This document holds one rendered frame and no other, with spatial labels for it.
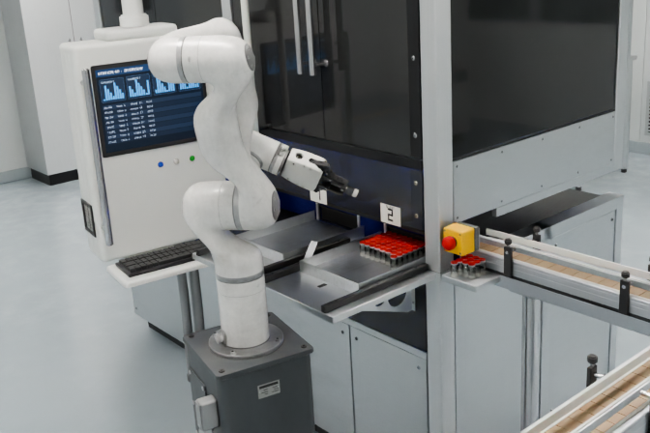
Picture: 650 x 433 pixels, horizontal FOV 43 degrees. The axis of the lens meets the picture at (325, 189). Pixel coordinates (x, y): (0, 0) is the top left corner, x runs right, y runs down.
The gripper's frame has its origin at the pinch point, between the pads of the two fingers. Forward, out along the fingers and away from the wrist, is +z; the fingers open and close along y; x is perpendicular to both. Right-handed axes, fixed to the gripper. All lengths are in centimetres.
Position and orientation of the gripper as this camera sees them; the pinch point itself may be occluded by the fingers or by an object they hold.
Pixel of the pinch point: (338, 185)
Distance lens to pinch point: 216.2
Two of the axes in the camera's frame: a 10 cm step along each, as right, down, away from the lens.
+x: -3.1, 7.3, -6.1
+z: 9.2, 4.0, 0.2
